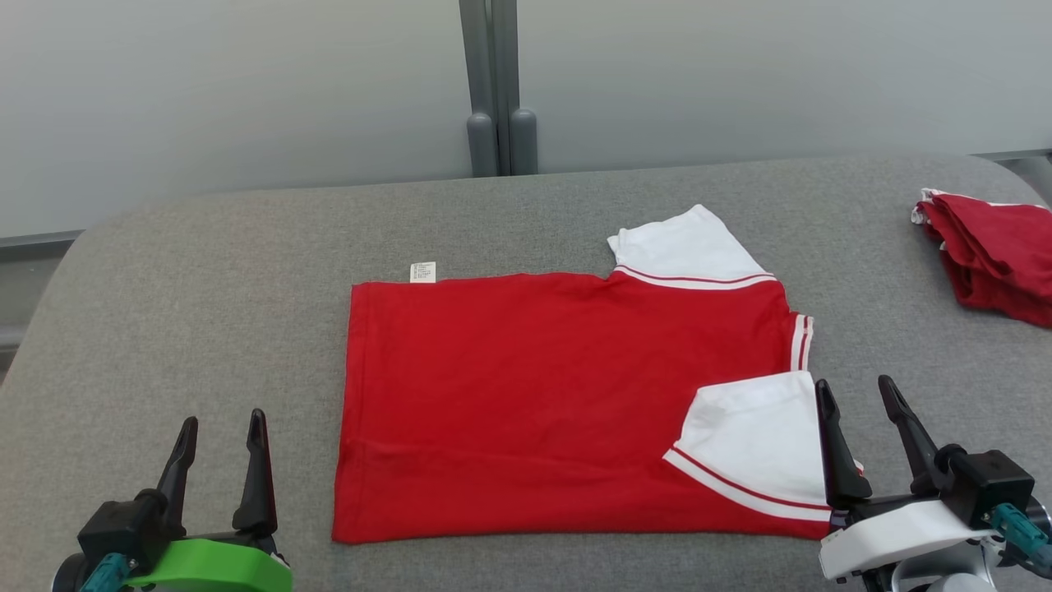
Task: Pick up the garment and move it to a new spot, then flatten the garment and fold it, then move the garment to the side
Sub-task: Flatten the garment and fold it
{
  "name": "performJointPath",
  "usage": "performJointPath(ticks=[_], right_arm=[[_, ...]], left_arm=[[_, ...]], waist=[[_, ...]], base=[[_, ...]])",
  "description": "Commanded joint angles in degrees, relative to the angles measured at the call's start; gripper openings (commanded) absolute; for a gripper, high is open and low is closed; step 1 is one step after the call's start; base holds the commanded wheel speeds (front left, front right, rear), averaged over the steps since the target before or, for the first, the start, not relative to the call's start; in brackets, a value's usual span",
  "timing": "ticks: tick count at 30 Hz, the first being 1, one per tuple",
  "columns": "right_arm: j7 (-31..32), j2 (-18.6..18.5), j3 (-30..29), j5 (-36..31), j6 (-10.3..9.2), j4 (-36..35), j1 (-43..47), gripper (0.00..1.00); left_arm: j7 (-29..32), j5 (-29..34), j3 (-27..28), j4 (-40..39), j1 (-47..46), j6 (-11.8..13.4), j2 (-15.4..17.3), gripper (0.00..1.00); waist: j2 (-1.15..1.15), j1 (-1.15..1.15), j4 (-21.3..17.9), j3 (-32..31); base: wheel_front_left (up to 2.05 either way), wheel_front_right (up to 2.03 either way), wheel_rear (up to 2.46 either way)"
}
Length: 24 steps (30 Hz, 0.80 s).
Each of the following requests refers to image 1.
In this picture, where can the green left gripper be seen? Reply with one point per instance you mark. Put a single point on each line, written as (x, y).
(218, 569)

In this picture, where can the red shorts with white trim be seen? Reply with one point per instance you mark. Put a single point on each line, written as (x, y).
(1003, 247)

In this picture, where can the red jersey with black lettering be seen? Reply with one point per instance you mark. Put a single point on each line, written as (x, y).
(534, 395)

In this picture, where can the grey wall base rail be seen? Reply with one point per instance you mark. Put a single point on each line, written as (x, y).
(41, 238)
(1019, 155)

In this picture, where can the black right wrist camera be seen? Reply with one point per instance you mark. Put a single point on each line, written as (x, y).
(990, 481)

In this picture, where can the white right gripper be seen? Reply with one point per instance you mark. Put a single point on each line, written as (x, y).
(900, 534)

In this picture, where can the grey double partition post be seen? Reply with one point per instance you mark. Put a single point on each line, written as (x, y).
(497, 82)

